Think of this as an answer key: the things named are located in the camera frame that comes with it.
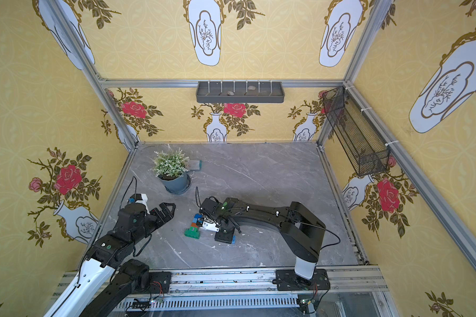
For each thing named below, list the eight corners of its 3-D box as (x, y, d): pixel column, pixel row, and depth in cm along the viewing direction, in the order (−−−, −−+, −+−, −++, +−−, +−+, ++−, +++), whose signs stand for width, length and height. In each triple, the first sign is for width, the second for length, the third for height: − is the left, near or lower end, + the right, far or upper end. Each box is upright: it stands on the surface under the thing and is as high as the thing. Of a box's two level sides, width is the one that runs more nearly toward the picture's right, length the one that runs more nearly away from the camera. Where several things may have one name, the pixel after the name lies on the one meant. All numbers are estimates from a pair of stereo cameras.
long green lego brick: (185, 235, 88) (183, 232, 85) (188, 227, 90) (187, 224, 87) (199, 239, 87) (198, 236, 84) (202, 231, 89) (201, 228, 86)
